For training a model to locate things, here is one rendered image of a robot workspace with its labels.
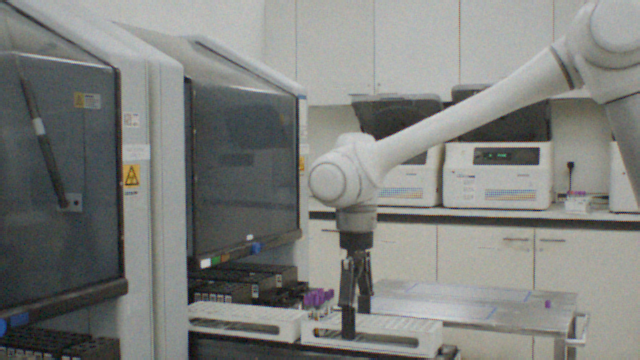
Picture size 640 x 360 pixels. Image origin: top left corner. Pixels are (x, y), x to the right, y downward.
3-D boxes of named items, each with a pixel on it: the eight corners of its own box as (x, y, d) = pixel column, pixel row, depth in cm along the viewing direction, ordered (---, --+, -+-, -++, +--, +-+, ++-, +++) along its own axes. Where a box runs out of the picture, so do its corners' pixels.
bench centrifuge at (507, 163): (441, 209, 374) (441, 81, 370) (461, 200, 431) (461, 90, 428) (548, 212, 353) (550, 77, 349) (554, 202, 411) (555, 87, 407)
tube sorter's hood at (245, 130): (28, 259, 177) (21, 11, 174) (163, 232, 233) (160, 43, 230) (198, 272, 157) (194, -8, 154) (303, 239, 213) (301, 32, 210)
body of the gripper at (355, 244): (366, 233, 145) (366, 277, 145) (378, 228, 153) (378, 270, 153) (333, 232, 148) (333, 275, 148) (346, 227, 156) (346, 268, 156)
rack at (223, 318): (178, 335, 163) (177, 309, 163) (200, 324, 173) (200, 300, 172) (292, 348, 152) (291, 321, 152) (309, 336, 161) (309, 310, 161)
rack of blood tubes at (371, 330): (299, 347, 151) (299, 320, 151) (316, 336, 161) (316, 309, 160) (433, 362, 140) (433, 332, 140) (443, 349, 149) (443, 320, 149)
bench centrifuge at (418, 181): (339, 206, 397) (338, 94, 394) (374, 198, 454) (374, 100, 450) (434, 209, 374) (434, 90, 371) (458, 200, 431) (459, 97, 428)
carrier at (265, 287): (270, 294, 200) (270, 274, 199) (277, 295, 199) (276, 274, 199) (251, 302, 189) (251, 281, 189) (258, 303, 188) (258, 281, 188)
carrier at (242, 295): (245, 305, 185) (245, 283, 185) (252, 306, 185) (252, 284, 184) (224, 315, 175) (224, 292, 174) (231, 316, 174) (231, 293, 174)
